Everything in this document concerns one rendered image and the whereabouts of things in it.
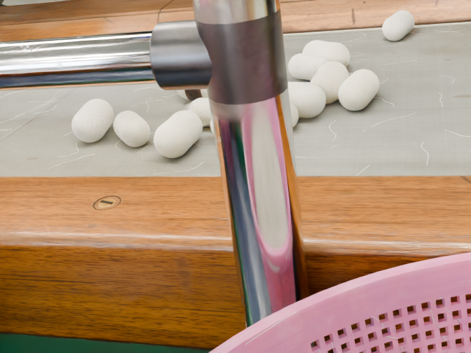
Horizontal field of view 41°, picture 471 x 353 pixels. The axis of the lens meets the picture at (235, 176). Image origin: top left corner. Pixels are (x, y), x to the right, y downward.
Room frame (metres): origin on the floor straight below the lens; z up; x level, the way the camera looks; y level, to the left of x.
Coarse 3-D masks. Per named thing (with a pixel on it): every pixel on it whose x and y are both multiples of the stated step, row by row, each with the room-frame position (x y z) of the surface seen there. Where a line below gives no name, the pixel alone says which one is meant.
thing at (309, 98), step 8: (296, 88) 0.35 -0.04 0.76; (304, 88) 0.35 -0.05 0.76; (312, 88) 0.35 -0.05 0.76; (320, 88) 0.35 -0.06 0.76; (296, 96) 0.35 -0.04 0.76; (304, 96) 0.34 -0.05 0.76; (312, 96) 0.34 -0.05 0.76; (320, 96) 0.35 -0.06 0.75; (296, 104) 0.34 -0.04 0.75; (304, 104) 0.34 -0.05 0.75; (312, 104) 0.34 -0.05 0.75; (320, 104) 0.34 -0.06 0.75; (304, 112) 0.34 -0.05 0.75; (312, 112) 0.34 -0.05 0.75; (320, 112) 0.35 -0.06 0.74
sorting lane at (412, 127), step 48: (288, 48) 0.50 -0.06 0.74; (384, 48) 0.46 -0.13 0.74; (432, 48) 0.44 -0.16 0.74; (0, 96) 0.49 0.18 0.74; (48, 96) 0.47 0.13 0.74; (96, 96) 0.45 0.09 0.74; (144, 96) 0.44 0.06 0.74; (384, 96) 0.37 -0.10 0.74; (432, 96) 0.35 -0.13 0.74; (0, 144) 0.38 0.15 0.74; (48, 144) 0.37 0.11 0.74; (96, 144) 0.36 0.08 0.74; (144, 144) 0.35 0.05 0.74; (336, 144) 0.31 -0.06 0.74; (384, 144) 0.30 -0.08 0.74; (432, 144) 0.29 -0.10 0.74
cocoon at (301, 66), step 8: (296, 56) 0.42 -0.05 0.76; (304, 56) 0.42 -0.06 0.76; (312, 56) 0.41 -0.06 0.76; (320, 56) 0.41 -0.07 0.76; (288, 64) 0.42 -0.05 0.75; (296, 64) 0.42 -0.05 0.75; (304, 64) 0.41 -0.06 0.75; (312, 64) 0.41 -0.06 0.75; (320, 64) 0.41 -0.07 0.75; (296, 72) 0.41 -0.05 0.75; (304, 72) 0.41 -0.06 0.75; (312, 72) 0.41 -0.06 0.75
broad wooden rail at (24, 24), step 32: (96, 0) 0.70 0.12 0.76; (128, 0) 0.68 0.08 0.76; (160, 0) 0.65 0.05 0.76; (288, 0) 0.57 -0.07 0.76; (320, 0) 0.55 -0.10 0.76; (352, 0) 0.54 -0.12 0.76; (384, 0) 0.53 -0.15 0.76; (416, 0) 0.52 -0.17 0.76; (448, 0) 0.51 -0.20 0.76; (0, 32) 0.65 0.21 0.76; (32, 32) 0.64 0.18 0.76; (64, 32) 0.62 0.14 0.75; (96, 32) 0.61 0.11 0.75; (288, 32) 0.54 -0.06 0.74
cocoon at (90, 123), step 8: (88, 104) 0.37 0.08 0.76; (96, 104) 0.37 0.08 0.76; (104, 104) 0.38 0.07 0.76; (80, 112) 0.36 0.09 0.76; (88, 112) 0.36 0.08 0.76; (96, 112) 0.36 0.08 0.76; (104, 112) 0.37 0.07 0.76; (112, 112) 0.38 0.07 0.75; (72, 120) 0.36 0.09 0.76; (80, 120) 0.36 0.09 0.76; (88, 120) 0.36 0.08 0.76; (96, 120) 0.36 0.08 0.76; (104, 120) 0.36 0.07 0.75; (112, 120) 0.38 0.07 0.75; (72, 128) 0.36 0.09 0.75; (80, 128) 0.36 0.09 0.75; (88, 128) 0.36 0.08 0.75; (96, 128) 0.36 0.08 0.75; (104, 128) 0.36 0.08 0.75; (80, 136) 0.36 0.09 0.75; (88, 136) 0.36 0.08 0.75; (96, 136) 0.36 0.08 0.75
